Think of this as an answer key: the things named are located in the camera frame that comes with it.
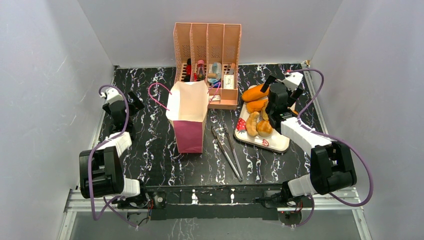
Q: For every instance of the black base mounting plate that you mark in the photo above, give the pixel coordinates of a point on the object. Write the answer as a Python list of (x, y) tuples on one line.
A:
[(212, 202)]

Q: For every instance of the smooth orange bread loaf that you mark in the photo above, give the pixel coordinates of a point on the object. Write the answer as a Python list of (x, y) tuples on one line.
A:
[(254, 93)]

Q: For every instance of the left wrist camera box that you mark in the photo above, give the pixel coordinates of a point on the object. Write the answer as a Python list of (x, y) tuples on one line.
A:
[(111, 95)]

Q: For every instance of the blue tape dispenser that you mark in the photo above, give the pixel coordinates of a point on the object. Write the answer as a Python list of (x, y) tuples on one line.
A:
[(214, 75)]

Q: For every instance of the white label box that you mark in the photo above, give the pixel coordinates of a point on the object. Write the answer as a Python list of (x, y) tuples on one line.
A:
[(228, 81)]

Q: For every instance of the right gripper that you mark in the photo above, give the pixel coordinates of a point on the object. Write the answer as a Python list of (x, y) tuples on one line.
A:
[(279, 91)]

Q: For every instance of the pale twisted bread stick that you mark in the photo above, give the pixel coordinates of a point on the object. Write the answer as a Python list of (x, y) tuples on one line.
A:
[(251, 124)]

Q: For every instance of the pink capped tube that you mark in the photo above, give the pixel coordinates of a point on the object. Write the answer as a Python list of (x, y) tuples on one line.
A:
[(200, 70)]

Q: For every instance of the brown seeded bread slice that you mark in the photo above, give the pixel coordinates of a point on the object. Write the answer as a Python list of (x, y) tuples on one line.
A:
[(264, 114)]

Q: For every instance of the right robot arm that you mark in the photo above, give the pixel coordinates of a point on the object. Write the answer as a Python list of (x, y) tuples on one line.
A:
[(331, 163)]

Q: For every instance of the fake orange bread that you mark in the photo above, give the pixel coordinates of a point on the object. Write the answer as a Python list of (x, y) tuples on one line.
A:
[(256, 106)]

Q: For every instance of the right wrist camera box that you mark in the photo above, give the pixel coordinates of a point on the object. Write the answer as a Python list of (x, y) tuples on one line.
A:
[(292, 80)]

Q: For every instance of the aluminium frame rail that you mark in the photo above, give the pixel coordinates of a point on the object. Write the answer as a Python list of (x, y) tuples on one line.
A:
[(76, 203)]

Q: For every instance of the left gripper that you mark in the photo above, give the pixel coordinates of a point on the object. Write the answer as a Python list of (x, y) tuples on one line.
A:
[(136, 102)]

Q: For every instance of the small white card box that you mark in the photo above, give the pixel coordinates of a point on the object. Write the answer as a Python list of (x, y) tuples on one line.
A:
[(216, 98)]

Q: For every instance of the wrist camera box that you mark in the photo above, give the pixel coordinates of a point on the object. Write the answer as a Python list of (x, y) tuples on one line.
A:
[(292, 80), (111, 95)]

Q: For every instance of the strawberry print tray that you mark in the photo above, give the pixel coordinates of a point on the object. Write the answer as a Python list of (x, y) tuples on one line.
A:
[(275, 142)]

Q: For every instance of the paper cake bag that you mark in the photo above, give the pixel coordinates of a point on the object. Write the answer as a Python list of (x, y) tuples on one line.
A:
[(186, 110)]

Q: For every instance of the small round glazed bun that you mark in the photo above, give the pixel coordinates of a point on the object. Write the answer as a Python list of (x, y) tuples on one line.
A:
[(264, 128)]

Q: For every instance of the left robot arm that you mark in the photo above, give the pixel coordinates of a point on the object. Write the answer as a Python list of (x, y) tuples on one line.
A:
[(106, 168)]

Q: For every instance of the orange plastic file organizer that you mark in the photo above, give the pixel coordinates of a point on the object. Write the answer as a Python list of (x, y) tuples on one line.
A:
[(211, 42)]

